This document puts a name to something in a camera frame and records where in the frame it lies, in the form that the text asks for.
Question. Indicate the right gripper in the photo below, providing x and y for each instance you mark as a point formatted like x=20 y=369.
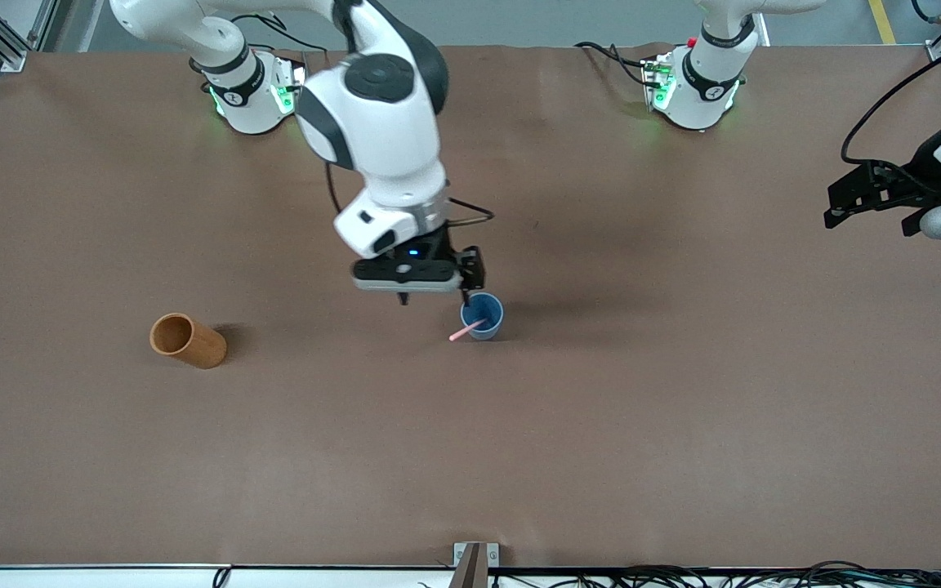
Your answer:
x=440 y=244

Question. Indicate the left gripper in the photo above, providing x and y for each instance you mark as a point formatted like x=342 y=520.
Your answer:
x=917 y=174

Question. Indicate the pink chopstick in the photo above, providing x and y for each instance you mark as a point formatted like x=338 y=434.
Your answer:
x=464 y=332

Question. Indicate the blue cup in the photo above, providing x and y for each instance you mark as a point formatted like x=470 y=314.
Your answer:
x=491 y=327

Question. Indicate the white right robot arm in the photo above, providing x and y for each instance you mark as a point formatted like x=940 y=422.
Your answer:
x=381 y=122

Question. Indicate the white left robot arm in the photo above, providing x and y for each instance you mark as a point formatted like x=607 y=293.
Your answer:
x=699 y=90

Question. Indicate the orange cylindrical cup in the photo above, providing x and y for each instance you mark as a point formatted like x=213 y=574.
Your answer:
x=205 y=347

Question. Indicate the brown table cover mat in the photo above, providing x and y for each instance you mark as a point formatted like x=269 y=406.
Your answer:
x=438 y=449

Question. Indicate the grey metal bracket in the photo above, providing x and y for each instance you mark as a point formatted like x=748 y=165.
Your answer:
x=475 y=559

